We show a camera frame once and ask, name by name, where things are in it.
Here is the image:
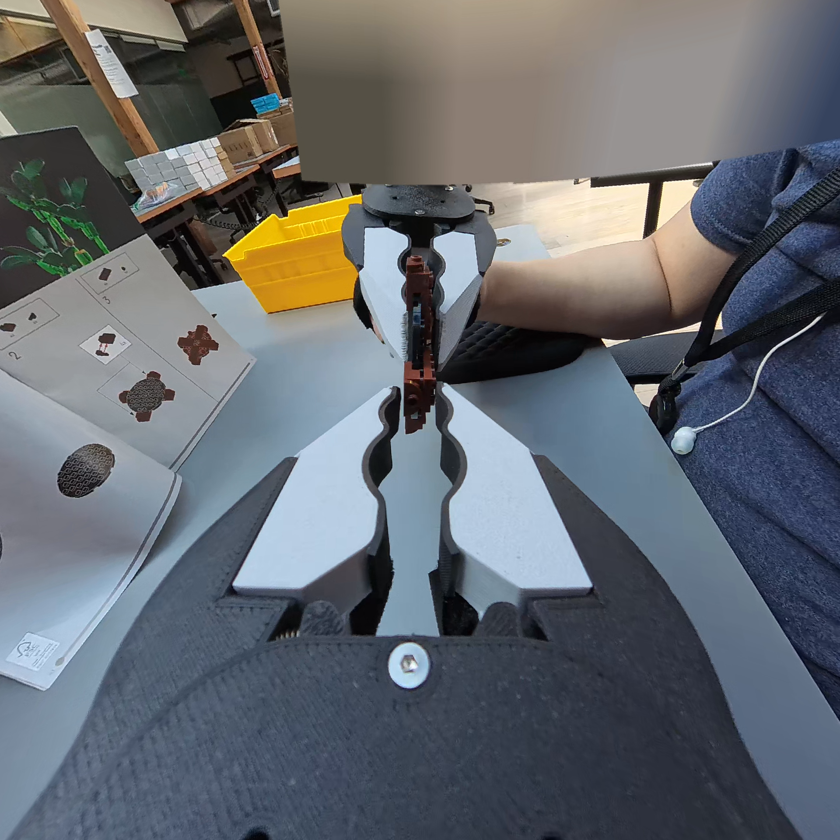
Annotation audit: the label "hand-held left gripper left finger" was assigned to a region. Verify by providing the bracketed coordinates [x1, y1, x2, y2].
[231, 386, 403, 598]

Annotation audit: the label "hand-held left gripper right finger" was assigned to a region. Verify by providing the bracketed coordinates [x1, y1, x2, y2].
[436, 384, 594, 606]

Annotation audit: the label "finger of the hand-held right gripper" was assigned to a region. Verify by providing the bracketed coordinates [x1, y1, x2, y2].
[360, 226, 412, 362]
[430, 230, 487, 372]

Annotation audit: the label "brown black brick assembly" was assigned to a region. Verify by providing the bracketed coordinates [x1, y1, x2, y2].
[402, 256, 439, 435]

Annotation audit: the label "person's right forearm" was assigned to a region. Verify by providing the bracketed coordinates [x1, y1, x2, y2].
[476, 230, 732, 342]

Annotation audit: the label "grey desk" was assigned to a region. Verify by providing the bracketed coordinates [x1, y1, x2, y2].
[0, 223, 840, 840]

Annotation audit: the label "yellow plastic bin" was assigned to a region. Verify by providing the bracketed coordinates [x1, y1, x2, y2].
[223, 195, 364, 315]

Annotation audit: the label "cardboard box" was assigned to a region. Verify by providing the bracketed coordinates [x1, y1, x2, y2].
[246, 108, 298, 153]
[218, 125, 265, 165]

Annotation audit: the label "white earphones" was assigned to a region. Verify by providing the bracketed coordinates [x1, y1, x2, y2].
[671, 311, 831, 455]

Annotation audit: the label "black legged table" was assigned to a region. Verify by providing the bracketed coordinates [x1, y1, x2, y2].
[591, 161, 716, 240]

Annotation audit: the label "black office chair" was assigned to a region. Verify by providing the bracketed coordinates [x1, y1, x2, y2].
[610, 331, 723, 388]

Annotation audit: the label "stack of small white boxes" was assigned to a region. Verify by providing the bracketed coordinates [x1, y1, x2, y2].
[125, 138, 236, 194]

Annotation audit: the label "clear bag orange contents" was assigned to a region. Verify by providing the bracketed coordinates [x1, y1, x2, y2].
[131, 180, 186, 214]

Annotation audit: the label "white instruction booklet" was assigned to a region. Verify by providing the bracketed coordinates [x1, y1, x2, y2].
[0, 233, 257, 691]

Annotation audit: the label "person in navy shirt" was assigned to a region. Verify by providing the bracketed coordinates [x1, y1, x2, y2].
[646, 141, 840, 703]

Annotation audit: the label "white paper notice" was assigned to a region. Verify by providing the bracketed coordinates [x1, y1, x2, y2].
[85, 29, 139, 99]

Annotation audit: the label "black plant picture box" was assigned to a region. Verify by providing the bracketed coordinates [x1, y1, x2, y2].
[0, 126, 147, 309]

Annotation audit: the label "black lanyard strap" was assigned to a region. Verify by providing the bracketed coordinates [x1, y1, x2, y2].
[656, 164, 840, 434]

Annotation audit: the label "wooden post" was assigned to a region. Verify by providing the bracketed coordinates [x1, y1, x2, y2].
[39, 0, 161, 158]

